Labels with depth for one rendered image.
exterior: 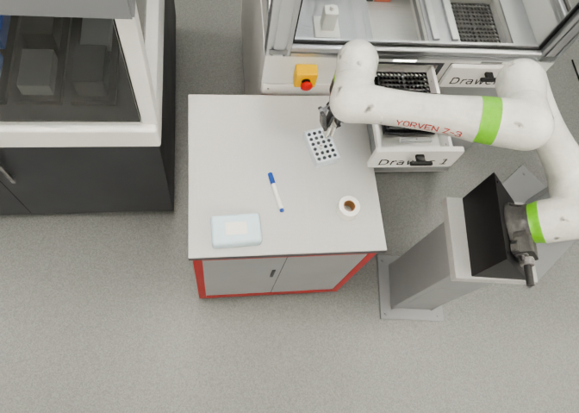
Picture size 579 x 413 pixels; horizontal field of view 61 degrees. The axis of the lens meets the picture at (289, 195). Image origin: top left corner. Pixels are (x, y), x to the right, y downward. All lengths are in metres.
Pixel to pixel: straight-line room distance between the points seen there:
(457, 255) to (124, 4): 1.20
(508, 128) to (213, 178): 0.87
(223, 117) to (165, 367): 1.09
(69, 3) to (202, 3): 1.98
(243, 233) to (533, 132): 0.82
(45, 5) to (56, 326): 1.49
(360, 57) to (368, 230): 0.58
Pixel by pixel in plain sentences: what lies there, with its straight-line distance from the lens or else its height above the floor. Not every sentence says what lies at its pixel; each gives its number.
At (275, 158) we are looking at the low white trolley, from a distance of 1.62.
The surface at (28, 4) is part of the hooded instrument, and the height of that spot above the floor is 1.40.
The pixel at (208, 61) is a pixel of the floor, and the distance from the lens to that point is 2.79.
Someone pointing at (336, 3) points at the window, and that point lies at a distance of 1.50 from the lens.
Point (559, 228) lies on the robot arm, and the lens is 1.58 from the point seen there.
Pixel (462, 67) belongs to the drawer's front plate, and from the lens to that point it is 1.82.
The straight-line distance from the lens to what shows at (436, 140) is 1.73.
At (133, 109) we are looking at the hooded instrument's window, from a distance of 1.44.
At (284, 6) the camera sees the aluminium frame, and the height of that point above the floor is 1.16.
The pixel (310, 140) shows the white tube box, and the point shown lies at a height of 0.78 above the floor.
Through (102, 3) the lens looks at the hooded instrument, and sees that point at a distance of 1.11.
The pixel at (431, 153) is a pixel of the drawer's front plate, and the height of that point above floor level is 0.92.
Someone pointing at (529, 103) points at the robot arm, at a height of 1.31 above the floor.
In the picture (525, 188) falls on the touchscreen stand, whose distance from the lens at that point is 2.85.
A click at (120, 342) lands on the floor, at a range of 2.25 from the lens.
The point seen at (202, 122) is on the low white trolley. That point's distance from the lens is 1.68.
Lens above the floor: 2.19
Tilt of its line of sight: 66 degrees down
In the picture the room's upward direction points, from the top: 19 degrees clockwise
